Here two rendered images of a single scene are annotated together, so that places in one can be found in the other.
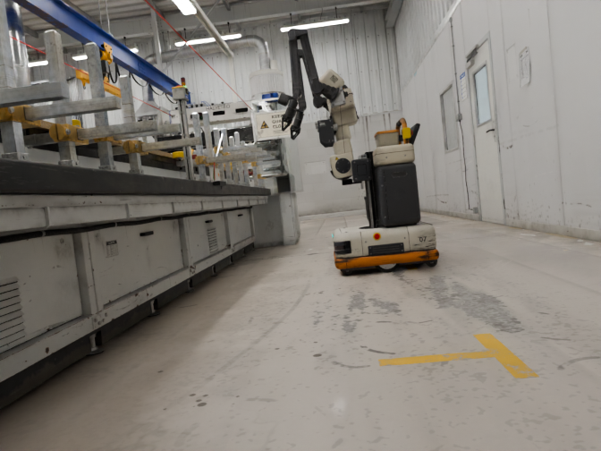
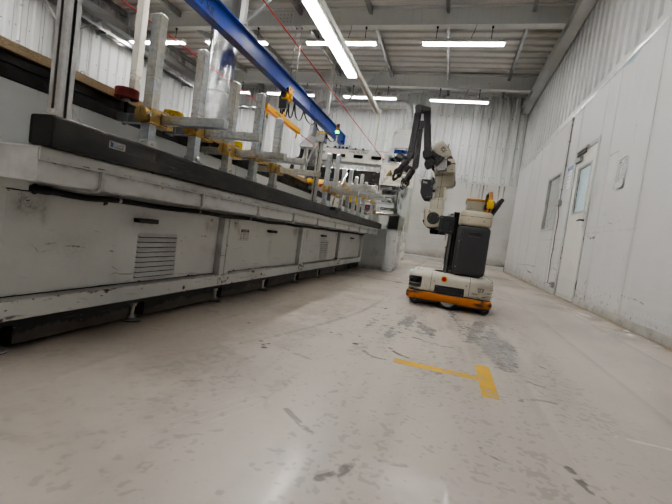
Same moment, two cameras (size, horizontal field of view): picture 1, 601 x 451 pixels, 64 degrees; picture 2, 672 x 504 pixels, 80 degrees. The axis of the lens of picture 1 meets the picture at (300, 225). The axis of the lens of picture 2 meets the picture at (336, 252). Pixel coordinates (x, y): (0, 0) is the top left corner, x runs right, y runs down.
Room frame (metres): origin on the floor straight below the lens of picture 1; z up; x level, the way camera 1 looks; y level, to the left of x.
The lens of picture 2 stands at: (-0.23, -0.21, 0.51)
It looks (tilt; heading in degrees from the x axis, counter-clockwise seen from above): 3 degrees down; 11
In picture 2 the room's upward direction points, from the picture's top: 8 degrees clockwise
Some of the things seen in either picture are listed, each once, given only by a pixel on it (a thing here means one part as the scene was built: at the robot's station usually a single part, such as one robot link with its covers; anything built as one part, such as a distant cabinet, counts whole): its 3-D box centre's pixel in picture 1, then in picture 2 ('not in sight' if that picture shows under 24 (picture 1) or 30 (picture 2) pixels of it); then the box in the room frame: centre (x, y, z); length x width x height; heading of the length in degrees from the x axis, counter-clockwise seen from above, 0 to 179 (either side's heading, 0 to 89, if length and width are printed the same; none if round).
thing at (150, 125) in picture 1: (88, 134); (242, 153); (1.53, 0.63, 0.80); 0.43 x 0.03 x 0.04; 85
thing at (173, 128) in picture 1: (122, 135); (266, 159); (1.77, 0.61, 0.83); 0.43 x 0.03 x 0.04; 85
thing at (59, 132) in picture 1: (69, 134); (230, 151); (1.51, 0.68, 0.81); 0.14 x 0.06 x 0.05; 175
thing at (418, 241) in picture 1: (380, 243); (448, 286); (3.38, -0.55, 0.16); 0.67 x 0.64 x 0.25; 87
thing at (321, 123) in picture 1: (326, 130); (428, 187); (3.40, -0.26, 0.99); 0.28 x 0.16 x 0.22; 177
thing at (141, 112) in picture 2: not in sight; (154, 118); (1.01, 0.72, 0.80); 0.14 x 0.06 x 0.05; 175
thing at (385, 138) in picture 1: (386, 140); (474, 206); (3.37, -0.66, 0.87); 0.23 x 0.15 x 0.11; 177
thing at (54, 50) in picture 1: (62, 110); (229, 134); (1.49, 0.69, 0.88); 0.04 x 0.04 x 0.48; 85
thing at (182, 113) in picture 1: (185, 140); (316, 172); (2.72, 0.59, 0.93); 0.05 x 0.05 x 0.45; 85
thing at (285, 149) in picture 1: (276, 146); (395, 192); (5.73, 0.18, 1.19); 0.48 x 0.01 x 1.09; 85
